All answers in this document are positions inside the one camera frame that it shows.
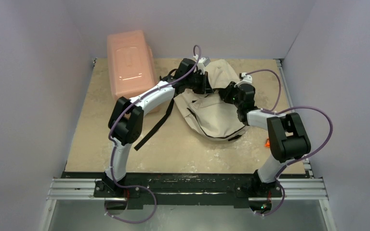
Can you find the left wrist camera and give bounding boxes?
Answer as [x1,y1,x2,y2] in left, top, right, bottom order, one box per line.
[194,54,211,70]

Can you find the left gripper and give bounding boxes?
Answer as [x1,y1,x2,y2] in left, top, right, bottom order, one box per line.
[185,72,214,95]

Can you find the pink plastic storage box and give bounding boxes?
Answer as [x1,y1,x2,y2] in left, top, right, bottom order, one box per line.
[107,30,158,101]

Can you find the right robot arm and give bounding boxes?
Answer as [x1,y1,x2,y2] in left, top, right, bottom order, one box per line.
[219,82,311,196]

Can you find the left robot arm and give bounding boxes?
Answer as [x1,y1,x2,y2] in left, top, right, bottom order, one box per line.
[106,55,212,197]

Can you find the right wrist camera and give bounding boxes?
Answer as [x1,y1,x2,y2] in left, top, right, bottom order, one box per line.
[235,72,252,88]

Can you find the cream canvas backpack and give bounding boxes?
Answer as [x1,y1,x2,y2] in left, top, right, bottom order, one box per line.
[133,59,252,152]

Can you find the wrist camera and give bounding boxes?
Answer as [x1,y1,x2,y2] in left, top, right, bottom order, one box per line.
[194,54,211,70]
[235,72,252,88]

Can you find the orange pencil sharpener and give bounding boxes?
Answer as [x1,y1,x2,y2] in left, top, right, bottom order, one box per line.
[264,139,270,148]

